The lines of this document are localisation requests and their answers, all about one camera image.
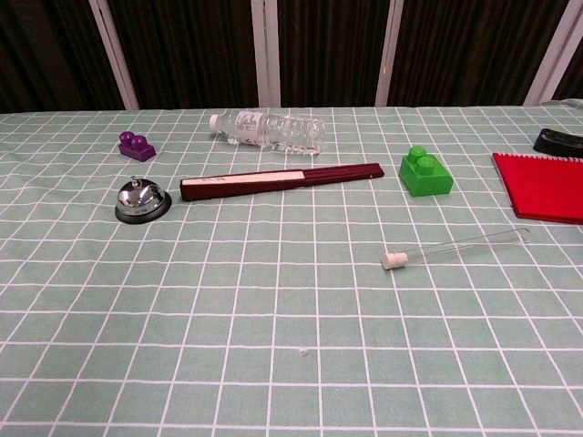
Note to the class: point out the dark curtain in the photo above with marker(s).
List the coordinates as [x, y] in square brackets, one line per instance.
[200, 50]

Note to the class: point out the black glossy object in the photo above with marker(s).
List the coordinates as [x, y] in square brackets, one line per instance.
[562, 142]

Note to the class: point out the dark red folded fan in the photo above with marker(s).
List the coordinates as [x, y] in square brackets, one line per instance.
[255, 182]

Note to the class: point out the silver desk call bell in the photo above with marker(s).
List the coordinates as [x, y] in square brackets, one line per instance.
[140, 197]

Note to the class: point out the white frame post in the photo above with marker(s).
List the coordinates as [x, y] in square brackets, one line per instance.
[115, 54]
[388, 52]
[268, 52]
[553, 52]

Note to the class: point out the purple toy building block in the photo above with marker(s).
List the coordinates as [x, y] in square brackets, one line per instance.
[136, 148]

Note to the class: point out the green checkered tablecloth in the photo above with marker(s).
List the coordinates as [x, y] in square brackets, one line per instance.
[291, 318]

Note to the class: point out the red spiral notebook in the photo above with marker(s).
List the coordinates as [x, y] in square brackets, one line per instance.
[546, 186]

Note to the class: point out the glass test tube white stopper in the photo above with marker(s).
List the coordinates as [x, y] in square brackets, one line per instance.
[455, 249]

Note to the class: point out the green toy building block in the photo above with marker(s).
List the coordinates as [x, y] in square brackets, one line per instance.
[426, 175]

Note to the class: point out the clear plastic water bottle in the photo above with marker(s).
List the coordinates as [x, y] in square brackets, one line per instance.
[278, 131]

